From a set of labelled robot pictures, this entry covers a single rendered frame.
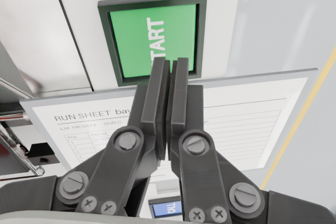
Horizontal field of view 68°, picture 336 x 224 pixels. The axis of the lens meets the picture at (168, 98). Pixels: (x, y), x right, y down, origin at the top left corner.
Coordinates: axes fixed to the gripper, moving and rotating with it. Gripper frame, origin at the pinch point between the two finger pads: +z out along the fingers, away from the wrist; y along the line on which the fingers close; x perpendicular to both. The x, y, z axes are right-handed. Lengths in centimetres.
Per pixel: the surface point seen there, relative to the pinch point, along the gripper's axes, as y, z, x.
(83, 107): -6.6, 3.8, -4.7
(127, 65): -3.0, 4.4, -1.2
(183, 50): 0.4, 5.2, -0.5
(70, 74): -11.6, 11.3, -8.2
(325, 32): 73, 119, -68
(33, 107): -9.8, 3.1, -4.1
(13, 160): -21.6, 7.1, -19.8
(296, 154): 103, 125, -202
